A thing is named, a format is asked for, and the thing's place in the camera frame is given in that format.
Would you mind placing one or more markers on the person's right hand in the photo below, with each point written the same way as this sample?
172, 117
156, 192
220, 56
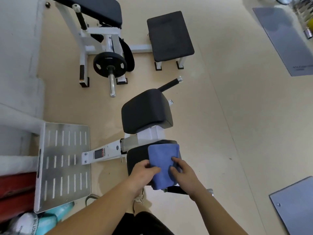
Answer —
188, 181

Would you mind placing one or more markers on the person's left hand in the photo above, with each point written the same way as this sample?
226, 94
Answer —
141, 174

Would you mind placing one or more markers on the person's right forearm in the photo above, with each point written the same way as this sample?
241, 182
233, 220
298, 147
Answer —
217, 215

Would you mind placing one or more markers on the person's left forearm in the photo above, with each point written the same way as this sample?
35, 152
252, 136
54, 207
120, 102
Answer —
97, 212

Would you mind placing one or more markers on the person's black shorts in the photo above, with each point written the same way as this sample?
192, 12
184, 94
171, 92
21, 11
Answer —
144, 225

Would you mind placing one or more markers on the silver slotted foot plate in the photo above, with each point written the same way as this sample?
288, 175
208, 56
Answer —
63, 149

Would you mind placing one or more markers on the teal dumbbell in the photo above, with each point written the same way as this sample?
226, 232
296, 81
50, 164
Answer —
46, 223
61, 209

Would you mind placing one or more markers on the chrome plate sleeve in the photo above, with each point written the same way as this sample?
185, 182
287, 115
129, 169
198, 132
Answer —
112, 86

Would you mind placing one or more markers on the grey metal sheet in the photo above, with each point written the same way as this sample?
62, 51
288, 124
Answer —
296, 208

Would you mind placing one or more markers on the black weight plate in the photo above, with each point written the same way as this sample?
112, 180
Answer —
102, 59

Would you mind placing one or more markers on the black bench seat cushion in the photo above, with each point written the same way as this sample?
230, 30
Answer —
171, 36

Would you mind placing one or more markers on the grey floor mat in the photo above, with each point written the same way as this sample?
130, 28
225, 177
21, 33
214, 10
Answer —
286, 39

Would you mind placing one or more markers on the black seat pad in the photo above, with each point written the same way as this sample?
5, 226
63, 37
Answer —
97, 7

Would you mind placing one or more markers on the brown woven basket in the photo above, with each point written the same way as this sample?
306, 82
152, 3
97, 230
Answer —
304, 12

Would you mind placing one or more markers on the white exercise machine frame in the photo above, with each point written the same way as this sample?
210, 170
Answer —
110, 151

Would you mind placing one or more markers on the white weight machine frame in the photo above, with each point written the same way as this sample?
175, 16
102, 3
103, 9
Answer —
83, 44

